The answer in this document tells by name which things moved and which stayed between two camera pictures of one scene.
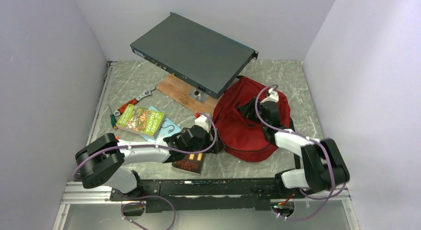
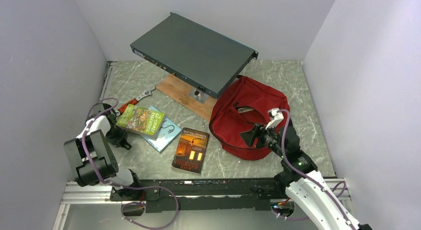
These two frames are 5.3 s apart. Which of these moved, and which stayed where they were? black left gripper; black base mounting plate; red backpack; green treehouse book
Moved: black left gripper
Stayed: green treehouse book; red backpack; black base mounting plate
